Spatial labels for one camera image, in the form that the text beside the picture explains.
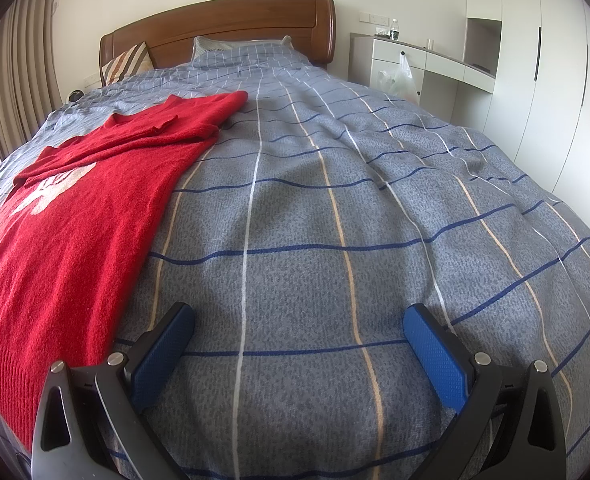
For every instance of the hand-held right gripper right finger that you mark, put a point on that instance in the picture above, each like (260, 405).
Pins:
(437, 355)

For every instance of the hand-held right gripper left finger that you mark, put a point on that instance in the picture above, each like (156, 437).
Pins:
(162, 355)

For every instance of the red sweater with white rabbit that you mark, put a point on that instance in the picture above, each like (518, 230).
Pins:
(75, 240)

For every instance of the blue plaid blanket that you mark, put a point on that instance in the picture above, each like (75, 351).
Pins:
(350, 220)

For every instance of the small black round object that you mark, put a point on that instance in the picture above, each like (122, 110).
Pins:
(75, 95)

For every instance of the clear plastic bag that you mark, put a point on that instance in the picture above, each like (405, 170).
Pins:
(400, 82)

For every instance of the white wardrobe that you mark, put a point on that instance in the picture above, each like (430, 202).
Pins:
(540, 85)

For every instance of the white desk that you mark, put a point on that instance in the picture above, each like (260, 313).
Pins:
(445, 65)

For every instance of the striped pillow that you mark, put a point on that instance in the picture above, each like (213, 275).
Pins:
(127, 64)

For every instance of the grey pillow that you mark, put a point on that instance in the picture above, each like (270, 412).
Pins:
(225, 47)

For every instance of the beige curtain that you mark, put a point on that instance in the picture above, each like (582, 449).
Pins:
(10, 75)

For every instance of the clear water bottle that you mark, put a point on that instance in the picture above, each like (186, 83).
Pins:
(395, 31)

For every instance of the wooden headboard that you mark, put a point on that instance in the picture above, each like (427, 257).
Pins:
(225, 25)

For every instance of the white wall socket strip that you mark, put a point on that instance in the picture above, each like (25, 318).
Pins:
(374, 19)

